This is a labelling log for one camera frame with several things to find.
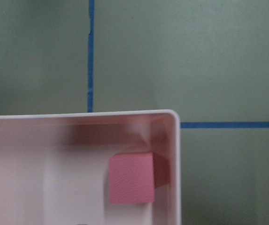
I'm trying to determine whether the pink foam block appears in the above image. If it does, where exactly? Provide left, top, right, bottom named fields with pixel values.
left=108, top=152, right=170, bottom=204

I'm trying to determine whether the pink plastic bin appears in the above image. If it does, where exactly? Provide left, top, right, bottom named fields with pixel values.
left=0, top=110, right=181, bottom=225

